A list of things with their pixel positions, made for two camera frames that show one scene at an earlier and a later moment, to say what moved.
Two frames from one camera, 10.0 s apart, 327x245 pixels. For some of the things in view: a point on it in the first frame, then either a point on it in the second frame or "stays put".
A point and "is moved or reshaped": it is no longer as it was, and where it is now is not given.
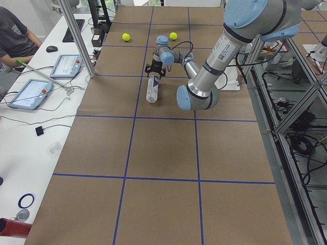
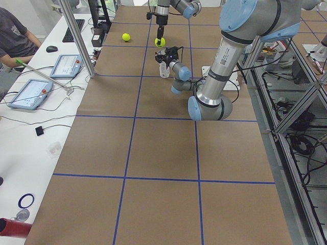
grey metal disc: x=22 y=215 stays put
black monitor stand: x=100 y=27 stays put
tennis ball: x=126 y=37 stays put
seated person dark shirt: x=17 y=41 stays put
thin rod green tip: x=43 y=75 stays put
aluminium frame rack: x=287 y=83 stays put
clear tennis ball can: x=153 y=84 is moved or reshaped
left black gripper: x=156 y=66 -> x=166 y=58
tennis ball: x=173 y=35 is moved or reshaped
